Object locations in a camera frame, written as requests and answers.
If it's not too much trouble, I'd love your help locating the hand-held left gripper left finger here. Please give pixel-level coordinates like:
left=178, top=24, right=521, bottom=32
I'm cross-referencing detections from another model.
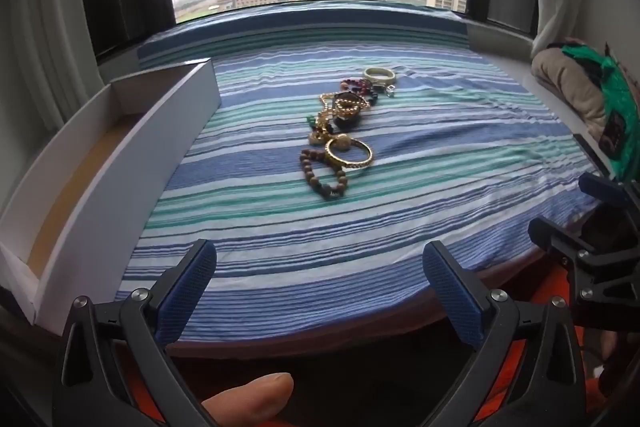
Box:
left=52, top=238, right=221, bottom=427

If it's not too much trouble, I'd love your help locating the brown wooden bead bracelet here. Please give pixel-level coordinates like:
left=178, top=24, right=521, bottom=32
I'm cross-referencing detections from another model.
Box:
left=299, top=148, right=347, bottom=200

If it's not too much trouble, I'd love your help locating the small amber bead necklace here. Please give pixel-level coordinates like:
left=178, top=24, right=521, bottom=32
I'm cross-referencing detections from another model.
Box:
left=317, top=93, right=337, bottom=138

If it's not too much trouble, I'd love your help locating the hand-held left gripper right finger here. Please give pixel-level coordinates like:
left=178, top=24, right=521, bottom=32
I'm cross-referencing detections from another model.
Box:
left=422, top=241, right=588, bottom=427

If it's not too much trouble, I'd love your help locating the white cardboard box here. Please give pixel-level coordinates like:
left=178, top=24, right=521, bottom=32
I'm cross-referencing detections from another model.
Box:
left=0, top=58, right=222, bottom=338

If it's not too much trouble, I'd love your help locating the pale green jade bangle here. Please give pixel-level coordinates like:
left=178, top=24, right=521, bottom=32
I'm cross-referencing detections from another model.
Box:
left=363, top=66, right=399, bottom=84

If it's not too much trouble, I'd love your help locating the large amber bead bracelet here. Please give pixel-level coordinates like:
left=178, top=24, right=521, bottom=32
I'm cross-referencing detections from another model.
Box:
left=332, top=91, right=371, bottom=118

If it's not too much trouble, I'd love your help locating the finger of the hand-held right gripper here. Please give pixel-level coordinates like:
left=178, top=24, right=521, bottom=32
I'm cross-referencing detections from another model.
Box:
left=578, top=172, right=640, bottom=212
left=528, top=216, right=640, bottom=325

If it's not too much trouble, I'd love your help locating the beige pillow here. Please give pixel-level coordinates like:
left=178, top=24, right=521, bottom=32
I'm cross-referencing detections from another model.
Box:
left=530, top=39, right=609, bottom=138

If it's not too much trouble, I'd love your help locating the blue green striped bedsheet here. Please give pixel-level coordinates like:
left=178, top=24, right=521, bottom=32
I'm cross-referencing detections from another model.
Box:
left=114, top=0, right=608, bottom=354

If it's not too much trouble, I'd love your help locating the person's left hand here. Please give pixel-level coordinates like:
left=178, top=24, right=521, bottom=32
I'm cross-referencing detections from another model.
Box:
left=201, top=372, right=294, bottom=427

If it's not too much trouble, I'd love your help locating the red bead bracelet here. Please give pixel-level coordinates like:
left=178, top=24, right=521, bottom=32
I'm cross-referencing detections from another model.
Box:
left=341, top=77, right=374, bottom=96

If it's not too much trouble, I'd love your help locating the green cloth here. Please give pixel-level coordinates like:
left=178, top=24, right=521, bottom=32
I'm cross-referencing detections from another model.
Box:
left=560, top=41, right=640, bottom=180

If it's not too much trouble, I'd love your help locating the dark brown pendant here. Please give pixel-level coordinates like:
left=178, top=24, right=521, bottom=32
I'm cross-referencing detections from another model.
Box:
left=336, top=97, right=362, bottom=130

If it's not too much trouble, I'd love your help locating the gold bangle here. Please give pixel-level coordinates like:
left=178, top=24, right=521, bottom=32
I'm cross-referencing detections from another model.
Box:
left=325, top=134, right=375, bottom=170

